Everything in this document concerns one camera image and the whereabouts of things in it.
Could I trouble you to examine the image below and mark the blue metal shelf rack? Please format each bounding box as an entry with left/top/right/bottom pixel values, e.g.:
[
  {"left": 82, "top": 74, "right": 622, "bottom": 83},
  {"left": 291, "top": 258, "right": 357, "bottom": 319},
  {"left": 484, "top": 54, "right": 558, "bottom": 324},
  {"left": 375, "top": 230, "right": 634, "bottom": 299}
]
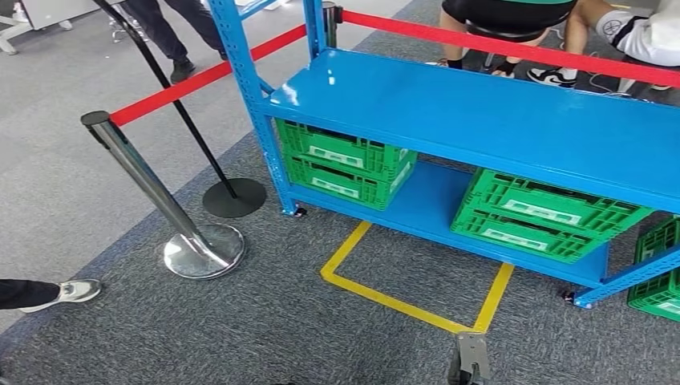
[{"left": 207, "top": 0, "right": 680, "bottom": 310}]

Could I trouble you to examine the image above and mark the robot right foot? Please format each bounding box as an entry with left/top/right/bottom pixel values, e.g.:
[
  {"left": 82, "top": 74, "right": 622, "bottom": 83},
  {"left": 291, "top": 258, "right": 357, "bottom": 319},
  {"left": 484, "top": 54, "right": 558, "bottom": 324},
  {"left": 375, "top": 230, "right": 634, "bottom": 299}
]
[{"left": 447, "top": 331, "right": 492, "bottom": 385}]

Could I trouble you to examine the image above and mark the yellow floor tape square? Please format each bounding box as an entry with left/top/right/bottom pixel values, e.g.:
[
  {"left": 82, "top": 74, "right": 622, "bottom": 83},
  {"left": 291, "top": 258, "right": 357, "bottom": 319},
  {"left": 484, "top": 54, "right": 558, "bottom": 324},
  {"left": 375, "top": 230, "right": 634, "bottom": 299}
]
[{"left": 319, "top": 220, "right": 516, "bottom": 336}]

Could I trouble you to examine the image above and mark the white desk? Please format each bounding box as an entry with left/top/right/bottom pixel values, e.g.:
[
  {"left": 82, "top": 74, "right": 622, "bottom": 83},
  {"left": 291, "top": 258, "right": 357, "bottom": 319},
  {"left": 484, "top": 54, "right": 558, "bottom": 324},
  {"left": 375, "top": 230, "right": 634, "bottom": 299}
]
[{"left": 0, "top": 0, "right": 126, "bottom": 57}]

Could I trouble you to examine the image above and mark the person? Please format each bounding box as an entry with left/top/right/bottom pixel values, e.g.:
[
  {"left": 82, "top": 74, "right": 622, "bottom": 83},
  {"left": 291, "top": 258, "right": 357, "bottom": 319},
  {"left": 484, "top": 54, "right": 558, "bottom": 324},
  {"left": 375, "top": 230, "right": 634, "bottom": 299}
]
[
  {"left": 527, "top": 0, "right": 680, "bottom": 91},
  {"left": 0, "top": 278, "right": 102, "bottom": 314},
  {"left": 424, "top": 0, "right": 578, "bottom": 79},
  {"left": 119, "top": 0, "right": 229, "bottom": 85}
]

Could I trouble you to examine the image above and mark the chrome stanchion post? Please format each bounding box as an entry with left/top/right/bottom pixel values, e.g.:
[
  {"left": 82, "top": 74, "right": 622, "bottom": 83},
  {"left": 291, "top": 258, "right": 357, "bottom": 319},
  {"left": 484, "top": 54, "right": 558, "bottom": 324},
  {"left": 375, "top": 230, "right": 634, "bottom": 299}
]
[
  {"left": 322, "top": 1, "right": 345, "bottom": 50},
  {"left": 80, "top": 110, "right": 246, "bottom": 281}
]

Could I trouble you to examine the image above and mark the white cable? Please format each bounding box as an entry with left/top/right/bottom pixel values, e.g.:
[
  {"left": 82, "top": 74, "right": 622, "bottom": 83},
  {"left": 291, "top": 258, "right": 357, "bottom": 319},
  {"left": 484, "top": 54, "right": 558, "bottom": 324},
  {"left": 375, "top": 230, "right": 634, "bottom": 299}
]
[{"left": 586, "top": 50, "right": 620, "bottom": 95}]

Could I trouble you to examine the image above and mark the black pole stand round base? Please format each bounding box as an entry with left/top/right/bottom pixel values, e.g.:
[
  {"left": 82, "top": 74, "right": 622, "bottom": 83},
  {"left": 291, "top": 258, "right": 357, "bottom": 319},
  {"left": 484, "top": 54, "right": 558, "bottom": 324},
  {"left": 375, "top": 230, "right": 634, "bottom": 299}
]
[{"left": 94, "top": 0, "right": 268, "bottom": 220}]

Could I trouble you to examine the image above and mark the red barrier belt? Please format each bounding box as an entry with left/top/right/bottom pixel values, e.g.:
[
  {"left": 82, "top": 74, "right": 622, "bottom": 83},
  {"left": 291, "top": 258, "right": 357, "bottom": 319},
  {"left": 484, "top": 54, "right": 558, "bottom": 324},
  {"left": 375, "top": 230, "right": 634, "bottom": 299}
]
[
  {"left": 110, "top": 23, "right": 308, "bottom": 128},
  {"left": 342, "top": 9, "right": 680, "bottom": 89}
]

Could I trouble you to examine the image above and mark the black round stool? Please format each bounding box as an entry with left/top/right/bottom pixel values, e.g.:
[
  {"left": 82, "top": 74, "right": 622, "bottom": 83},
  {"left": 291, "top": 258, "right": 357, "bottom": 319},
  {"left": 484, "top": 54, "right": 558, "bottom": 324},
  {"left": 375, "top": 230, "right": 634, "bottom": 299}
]
[
  {"left": 464, "top": 18, "right": 551, "bottom": 73},
  {"left": 610, "top": 78, "right": 654, "bottom": 103}
]

